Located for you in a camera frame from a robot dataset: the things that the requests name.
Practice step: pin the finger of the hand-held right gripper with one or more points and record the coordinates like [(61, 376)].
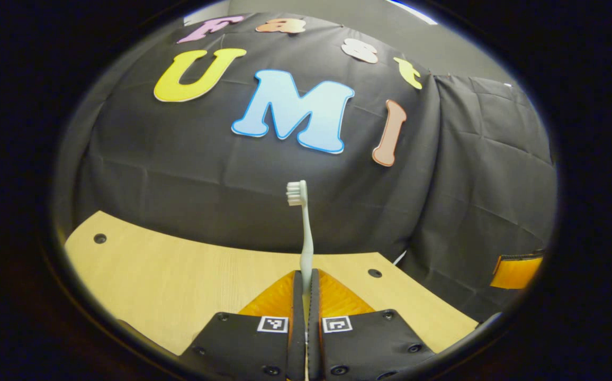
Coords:
[(518, 271)]

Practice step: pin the black backdrop cloth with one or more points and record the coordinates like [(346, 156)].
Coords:
[(205, 174)]

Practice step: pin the pale green toothbrush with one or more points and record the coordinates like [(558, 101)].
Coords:
[(307, 243)]

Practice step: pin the wooden desktop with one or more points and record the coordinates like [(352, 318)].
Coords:
[(179, 286)]

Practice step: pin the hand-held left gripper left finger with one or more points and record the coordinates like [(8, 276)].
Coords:
[(298, 328)]

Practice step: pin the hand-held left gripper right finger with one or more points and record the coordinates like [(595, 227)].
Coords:
[(314, 338)]

